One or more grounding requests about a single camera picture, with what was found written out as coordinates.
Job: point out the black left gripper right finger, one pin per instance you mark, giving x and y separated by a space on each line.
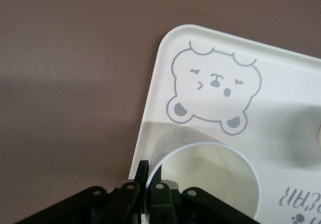
164 204

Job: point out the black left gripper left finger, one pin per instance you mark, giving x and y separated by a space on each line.
130 204

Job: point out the white IKEA cup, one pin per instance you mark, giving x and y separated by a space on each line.
213 178

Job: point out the cream bear print tray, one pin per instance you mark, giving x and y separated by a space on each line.
213 103

